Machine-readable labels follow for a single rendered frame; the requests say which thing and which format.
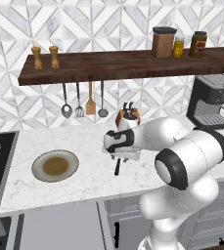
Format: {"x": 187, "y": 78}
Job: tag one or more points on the grey cupboard door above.
{"x": 133, "y": 228}

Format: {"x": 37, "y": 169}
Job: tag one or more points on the knife block with black knives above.
{"x": 127, "y": 118}

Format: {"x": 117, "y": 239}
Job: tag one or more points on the hanging metal spoon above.
{"x": 102, "y": 107}

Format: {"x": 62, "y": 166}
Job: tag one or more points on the hanging wooden spatula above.
{"x": 90, "y": 104}

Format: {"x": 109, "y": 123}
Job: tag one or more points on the wooden pepper mill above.
{"x": 54, "y": 57}
{"x": 36, "y": 58}

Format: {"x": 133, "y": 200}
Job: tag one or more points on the small yellow spice jar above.
{"x": 178, "y": 47}

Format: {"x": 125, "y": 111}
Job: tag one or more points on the hanging metal ladle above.
{"x": 66, "y": 105}

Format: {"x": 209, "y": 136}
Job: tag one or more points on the grey drawer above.
{"x": 221, "y": 215}
{"x": 61, "y": 228}
{"x": 214, "y": 239}

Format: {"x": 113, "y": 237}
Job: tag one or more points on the black and grey coffee machine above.
{"x": 211, "y": 101}

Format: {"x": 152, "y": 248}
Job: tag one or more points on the hanging metal slotted spatula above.
{"x": 79, "y": 107}

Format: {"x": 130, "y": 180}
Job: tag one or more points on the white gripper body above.
{"x": 129, "y": 154}

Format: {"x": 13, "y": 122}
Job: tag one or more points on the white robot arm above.
{"x": 195, "y": 153}

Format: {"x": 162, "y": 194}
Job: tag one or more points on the brown canister with black lid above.
{"x": 163, "y": 43}

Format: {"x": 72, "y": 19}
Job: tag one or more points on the mustard jar with red label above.
{"x": 198, "y": 45}

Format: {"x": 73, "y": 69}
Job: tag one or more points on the grey plate with brown centre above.
{"x": 55, "y": 165}

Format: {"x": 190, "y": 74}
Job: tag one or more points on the dark wooden wall shelf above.
{"x": 123, "y": 65}

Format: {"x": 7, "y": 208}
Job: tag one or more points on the grey drawer front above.
{"x": 221, "y": 215}
{"x": 214, "y": 239}

